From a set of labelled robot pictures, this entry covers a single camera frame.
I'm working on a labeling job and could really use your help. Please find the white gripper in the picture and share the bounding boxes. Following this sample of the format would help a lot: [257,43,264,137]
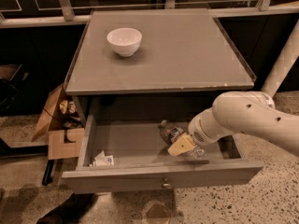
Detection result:
[167,108,226,156]

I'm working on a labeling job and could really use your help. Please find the clear plastic water bottle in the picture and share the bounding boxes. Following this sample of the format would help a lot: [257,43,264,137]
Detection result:
[158,120,205,160]

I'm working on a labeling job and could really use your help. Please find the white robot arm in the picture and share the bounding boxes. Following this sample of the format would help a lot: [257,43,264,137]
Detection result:
[168,22,299,156]

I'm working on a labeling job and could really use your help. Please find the round metal drawer knob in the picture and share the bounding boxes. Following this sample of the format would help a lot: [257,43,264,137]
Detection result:
[162,178,172,189]

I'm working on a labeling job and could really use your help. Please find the open grey top drawer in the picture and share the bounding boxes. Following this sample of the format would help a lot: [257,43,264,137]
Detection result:
[63,107,263,193]

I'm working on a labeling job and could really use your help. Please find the white paper packets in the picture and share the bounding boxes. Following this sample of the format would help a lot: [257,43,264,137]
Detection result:
[90,151,114,166]

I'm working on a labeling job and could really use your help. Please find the grey wooden nightstand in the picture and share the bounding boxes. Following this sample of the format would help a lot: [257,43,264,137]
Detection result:
[64,8,257,126]

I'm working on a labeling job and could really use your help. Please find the white ceramic bowl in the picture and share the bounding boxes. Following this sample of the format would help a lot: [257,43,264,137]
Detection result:
[107,28,142,57]

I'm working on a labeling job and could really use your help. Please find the brown cardboard box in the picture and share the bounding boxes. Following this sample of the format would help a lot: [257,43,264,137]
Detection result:
[32,84,84,160]

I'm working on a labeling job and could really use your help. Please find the crumpled trash in box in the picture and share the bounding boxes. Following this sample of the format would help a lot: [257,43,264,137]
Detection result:
[59,100,77,114]

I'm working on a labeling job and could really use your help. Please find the white metal window railing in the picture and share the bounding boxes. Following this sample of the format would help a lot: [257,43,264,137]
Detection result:
[0,0,298,29]

